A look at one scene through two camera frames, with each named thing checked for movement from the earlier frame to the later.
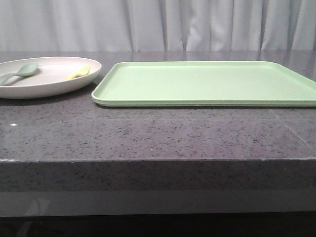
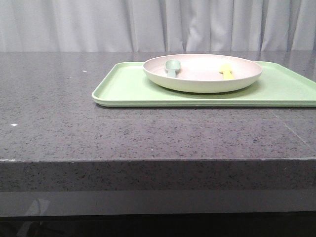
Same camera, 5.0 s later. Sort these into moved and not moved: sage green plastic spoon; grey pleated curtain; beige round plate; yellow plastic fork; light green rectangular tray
Moved: sage green plastic spoon; yellow plastic fork; beige round plate
Not moved: light green rectangular tray; grey pleated curtain
